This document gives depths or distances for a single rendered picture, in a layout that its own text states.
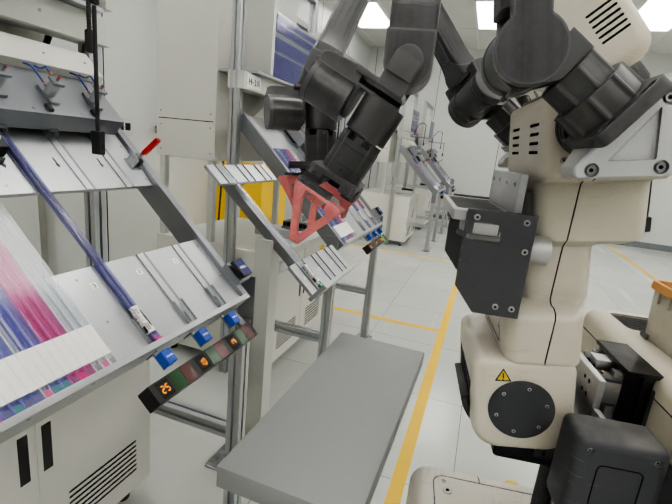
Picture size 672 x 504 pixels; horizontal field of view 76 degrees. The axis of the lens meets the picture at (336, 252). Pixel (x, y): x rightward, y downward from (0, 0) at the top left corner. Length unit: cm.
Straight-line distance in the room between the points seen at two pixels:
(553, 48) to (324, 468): 67
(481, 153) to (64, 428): 774
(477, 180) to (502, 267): 764
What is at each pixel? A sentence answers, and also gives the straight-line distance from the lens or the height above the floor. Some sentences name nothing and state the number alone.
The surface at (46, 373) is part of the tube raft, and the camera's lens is 77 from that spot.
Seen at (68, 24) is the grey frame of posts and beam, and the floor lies 133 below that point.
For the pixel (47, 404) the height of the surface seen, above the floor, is 73.
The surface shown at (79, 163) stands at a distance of 113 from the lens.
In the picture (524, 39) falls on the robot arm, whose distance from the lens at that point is 55.
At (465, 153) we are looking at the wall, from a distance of 833.
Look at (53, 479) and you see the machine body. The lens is 132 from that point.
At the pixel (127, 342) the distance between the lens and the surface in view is 87.
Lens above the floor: 111
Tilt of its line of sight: 14 degrees down
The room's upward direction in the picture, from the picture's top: 6 degrees clockwise
